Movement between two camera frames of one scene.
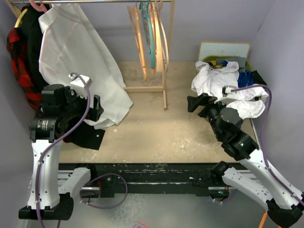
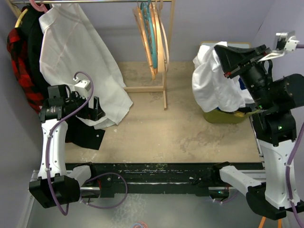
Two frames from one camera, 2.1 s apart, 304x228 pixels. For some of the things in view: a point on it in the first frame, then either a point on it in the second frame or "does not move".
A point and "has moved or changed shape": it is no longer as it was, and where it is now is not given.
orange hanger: x=261 y=223 does not move
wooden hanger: x=134 y=16 → x=138 y=14
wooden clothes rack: x=14 y=5 does not move
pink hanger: x=42 y=8 does not move
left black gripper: x=71 y=94 does not move
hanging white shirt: x=70 y=43 does not move
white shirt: x=211 y=79 has moved or changed shape
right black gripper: x=193 y=102 → x=231 y=58
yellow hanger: x=21 y=16 does not move
